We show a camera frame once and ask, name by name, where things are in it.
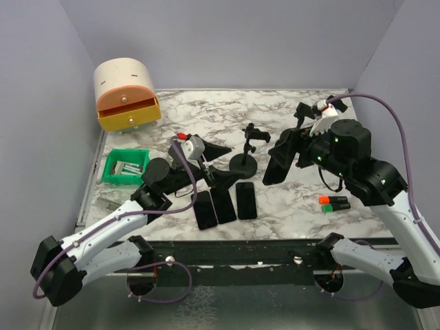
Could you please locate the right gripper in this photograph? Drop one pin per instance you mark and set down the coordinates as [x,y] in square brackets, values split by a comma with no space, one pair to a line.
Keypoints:
[295,138]

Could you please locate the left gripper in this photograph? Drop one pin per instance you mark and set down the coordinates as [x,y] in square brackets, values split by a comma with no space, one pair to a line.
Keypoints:
[222,179]

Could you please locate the grey black phone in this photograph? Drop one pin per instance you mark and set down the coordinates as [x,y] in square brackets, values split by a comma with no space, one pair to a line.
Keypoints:
[223,206]

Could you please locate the black phone stand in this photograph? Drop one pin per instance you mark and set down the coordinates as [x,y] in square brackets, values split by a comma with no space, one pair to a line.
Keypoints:
[338,104]

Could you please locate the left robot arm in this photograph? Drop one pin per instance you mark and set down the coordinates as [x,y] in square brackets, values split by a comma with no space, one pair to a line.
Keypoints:
[62,267]

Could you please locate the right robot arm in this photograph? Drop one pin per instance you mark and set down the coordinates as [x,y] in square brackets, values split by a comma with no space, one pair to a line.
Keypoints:
[345,151]

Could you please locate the brown base phone stand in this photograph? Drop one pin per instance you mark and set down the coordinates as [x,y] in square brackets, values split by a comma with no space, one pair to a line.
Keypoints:
[175,152]

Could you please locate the yellow lower drawer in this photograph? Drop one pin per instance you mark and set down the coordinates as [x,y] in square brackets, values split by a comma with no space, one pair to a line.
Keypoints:
[129,115]

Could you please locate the green plastic bin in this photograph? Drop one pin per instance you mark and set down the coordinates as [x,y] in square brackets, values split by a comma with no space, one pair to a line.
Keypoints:
[125,166]

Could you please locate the orange upper drawer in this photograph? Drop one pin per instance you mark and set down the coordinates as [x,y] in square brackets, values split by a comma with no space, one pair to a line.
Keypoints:
[114,99]

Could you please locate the beige drawer cabinet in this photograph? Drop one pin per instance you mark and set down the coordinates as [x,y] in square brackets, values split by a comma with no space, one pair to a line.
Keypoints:
[121,72]

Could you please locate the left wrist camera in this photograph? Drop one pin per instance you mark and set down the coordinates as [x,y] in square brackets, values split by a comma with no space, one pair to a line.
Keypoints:
[193,148]

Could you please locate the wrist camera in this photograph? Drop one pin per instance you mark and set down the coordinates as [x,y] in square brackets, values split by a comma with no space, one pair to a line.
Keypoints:
[193,148]
[328,115]

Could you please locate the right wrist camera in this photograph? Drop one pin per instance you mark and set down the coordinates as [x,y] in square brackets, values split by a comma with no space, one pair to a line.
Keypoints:
[328,115]

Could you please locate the black front rail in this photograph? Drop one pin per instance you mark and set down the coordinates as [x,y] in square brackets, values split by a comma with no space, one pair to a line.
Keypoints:
[252,262]

